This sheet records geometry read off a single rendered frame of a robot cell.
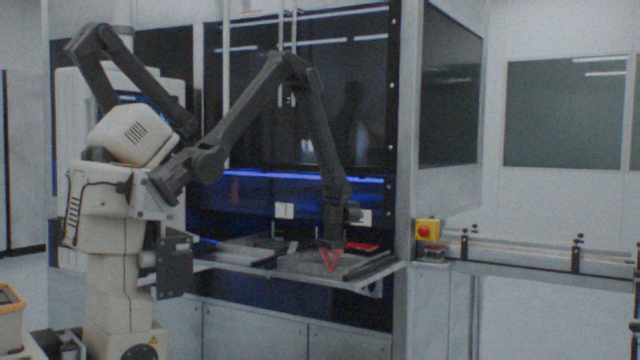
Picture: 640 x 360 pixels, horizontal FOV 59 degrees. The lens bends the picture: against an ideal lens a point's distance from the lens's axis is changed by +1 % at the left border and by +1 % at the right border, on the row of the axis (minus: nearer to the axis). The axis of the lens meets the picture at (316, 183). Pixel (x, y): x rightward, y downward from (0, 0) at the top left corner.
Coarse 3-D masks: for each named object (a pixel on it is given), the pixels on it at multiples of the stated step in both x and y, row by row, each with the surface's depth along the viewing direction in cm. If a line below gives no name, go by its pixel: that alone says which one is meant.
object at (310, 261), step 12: (300, 252) 195; (312, 252) 203; (384, 252) 195; (288, 264) 181; (300, 264) 179; (312, 264) 177; (324, 264) 174; (336, 264) 189; (348, 264) 190; (360, 264) 178; (336, 276) 173
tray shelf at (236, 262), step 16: (208, 256) 201; (224, 256) 201; (240, 256) 201; (256, 272) 183; (272, 272) 179; (288, 272) 178; (304, 272) 178; (368, 272) 179; (384, 272) 183; (352, 288) 165
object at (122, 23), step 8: (120, 0) 217; (128, 0) 219; (120, 8) 217; (128, 8) 219; (120, 16) 218; (128, 16) 219; (120, 24) 218; (128, 24) 219; (120, 32) 217; (128, 32) 218; (128, 40) 219
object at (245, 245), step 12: (228, 240) 215; (240, 240) 221; (252, 240) 228; (264, 240) 233; (276, 240) 233; (288, 240) 233; (312, 240) 219; (228, 252) 206; (240, 252) 203; (252, 252) 201; (264, 252) 198; (276, 252) 197
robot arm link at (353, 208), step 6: (342, 192) 168; (348, 192) 170; (324, 198) 173; (330, 198) 175; (342, 198) 168; (348, 198) 170; (342, 204) 169; (348, 204) 172; (354, 204) 176; (348, 210) 174; (354, 210) 175; (360, 210) 177; (348, 216) 173; (354, 216) 175; (360, 216) 177; (348, 222) 175; (354, 222) 177
